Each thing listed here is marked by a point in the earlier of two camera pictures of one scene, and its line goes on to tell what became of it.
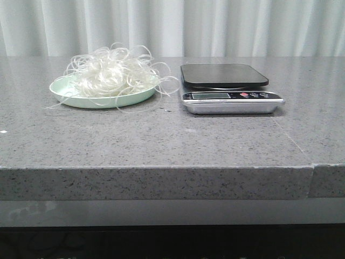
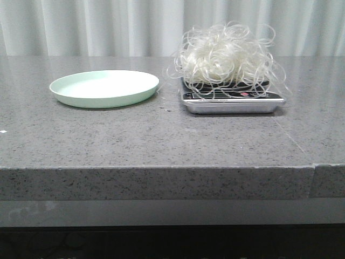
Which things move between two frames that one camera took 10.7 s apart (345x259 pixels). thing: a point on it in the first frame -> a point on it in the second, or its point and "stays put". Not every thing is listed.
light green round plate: (66, 90) stays put
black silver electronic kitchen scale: (226, 88) stays put
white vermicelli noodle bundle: (131, 77) -> (229, 57)
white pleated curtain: (176, 28) stays put
